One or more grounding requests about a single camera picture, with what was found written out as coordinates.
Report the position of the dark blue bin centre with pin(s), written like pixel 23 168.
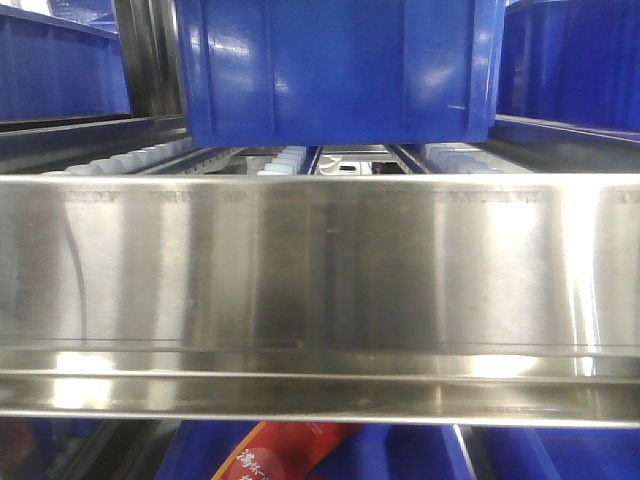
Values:
pixel 315 73

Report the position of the dark blue bin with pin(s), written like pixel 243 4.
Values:
pixel 574 62
pixel 54 68
pixel 315 73

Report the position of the blue bin lower shelf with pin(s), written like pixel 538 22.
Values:
pixel 383 451

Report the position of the dark blue bin right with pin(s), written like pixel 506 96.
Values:
pixel 574 62

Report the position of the dark blue bin left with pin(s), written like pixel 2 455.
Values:
pixel 54 68

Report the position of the white roller track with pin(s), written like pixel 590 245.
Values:
pixel 128 162

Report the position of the red printed package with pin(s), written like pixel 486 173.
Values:
pixel 284 450

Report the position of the steel shelf front rail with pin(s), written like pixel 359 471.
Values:
pixel 473 299

